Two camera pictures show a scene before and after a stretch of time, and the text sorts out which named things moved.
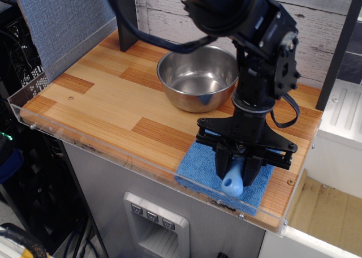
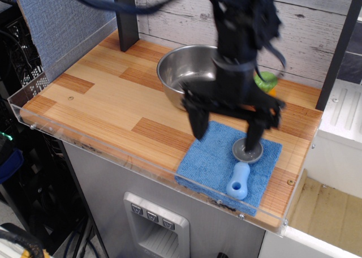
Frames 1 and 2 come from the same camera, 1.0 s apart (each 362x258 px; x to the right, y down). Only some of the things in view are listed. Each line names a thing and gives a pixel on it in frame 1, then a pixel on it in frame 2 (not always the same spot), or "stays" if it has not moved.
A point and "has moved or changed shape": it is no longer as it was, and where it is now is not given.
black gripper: x=248 y=134 → x=236 y=88
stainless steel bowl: x=203 y=81 stays
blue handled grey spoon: x=232 y=184 has moved or changed shape
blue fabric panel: x=67 y=20 stays
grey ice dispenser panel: x=156 y=233 stays
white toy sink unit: x=326 y=219 stays
